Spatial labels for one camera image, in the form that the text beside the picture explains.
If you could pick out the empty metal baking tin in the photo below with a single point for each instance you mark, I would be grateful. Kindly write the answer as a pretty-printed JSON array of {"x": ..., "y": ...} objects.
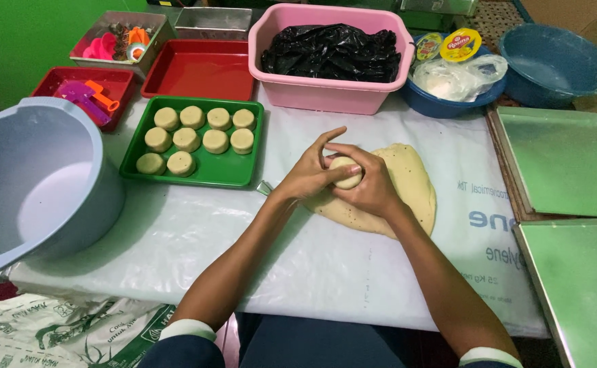
[{"x": 211, "y": 20}]

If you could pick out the small metal dough cutter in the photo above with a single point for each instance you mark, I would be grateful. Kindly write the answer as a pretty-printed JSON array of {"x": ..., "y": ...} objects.
[{"x": 264, "y": 188}]

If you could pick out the black plastic bag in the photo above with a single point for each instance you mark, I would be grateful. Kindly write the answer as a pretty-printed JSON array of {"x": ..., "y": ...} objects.
[{"x": 331, "y": 53}]

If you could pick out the white plastic table sheet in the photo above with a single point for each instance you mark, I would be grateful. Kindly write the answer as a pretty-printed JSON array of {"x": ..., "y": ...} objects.
[{"x": 186, "y": 240}]

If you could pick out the group of shaped dough pucks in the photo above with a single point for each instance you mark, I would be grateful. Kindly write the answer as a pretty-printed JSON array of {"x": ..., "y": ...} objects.
[{"x": 187, "y": 139}]

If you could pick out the clear plastic bag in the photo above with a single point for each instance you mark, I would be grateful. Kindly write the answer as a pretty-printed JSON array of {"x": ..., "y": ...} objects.
[{"x": 456, "y": 79}]

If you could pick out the yellow margarine sachet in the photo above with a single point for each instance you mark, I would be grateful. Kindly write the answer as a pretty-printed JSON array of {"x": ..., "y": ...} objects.
[{"x": 461, "y": 46}]

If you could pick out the orange plastic scoop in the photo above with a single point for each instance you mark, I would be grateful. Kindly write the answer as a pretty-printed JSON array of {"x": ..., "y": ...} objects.
[{"x": 103, "y": 97}]

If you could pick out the flat rolled dough sheet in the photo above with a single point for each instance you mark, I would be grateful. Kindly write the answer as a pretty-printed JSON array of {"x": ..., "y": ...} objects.
[{"x": 413, "y": 194}]

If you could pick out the person's right fingers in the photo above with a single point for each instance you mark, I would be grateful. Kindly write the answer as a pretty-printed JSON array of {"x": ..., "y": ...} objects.
[{"x": 347, "y": 150}]

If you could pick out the white printed flour sack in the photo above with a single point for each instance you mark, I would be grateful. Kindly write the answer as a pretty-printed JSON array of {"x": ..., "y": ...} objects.
[{"x": 63, "y": 332}]

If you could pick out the person's right hand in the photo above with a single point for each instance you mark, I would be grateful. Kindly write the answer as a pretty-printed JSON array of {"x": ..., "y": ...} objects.
[{"x": 377, "y": 186}]

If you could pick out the large grey plastic basin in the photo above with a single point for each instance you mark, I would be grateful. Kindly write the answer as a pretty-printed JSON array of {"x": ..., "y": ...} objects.
[{"x": 38, "y": 179}]

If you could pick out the pink plastic tub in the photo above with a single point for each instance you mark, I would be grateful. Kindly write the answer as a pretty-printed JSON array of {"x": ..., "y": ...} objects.
[{"x": 324, "y": 97}]

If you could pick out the person's dark blue clothing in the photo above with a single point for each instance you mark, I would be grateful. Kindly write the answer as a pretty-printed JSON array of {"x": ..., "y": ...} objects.
[{"x": 319, "y": 345}]

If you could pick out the large blue plastic basin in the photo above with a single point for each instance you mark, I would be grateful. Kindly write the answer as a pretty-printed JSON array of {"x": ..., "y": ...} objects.
[{"x": 553, "y": 66}]

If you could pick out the metal tin with cutters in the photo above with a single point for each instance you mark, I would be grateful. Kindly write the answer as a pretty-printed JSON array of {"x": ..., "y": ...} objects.
[{"x": 117, "y": 43}]

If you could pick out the blue plastic bowl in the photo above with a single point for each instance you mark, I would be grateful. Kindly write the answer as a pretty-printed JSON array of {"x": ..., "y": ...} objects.
[{"x": 436, "y": 106}]

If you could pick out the metal box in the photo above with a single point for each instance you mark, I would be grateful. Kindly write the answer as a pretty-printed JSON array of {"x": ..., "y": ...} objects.
[{"x": 439, "y": 6}]

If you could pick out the person's left hand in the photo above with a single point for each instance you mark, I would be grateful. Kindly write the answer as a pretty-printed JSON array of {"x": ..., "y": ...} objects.
[{"x": 303, "y": 176}]

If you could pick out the round dough ball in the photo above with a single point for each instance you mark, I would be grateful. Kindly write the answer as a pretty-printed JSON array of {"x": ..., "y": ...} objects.
[{"x": 348, "y": 181}]

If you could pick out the green plastic tray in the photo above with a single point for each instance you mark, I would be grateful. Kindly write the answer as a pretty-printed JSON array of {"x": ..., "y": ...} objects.
[{"x": 227, "y": 168}]

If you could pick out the large red tray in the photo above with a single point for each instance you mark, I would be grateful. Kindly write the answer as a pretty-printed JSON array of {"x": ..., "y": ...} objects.
[{"x": 198, "y": 69}]

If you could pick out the small red tray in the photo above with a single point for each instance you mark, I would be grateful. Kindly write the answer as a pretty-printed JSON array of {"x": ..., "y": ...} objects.
[{"x": 119, "y": 84}]

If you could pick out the flat metal baking sheet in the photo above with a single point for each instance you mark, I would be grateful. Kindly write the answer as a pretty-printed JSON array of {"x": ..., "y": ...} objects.
[
  {"x": 564, "y": 158},
  {"x": 584, "y": 286}
]

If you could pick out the purple plastic scraper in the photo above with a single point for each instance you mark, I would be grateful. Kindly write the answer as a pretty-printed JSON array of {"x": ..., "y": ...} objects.
[{"x": 81, "y": 97}]

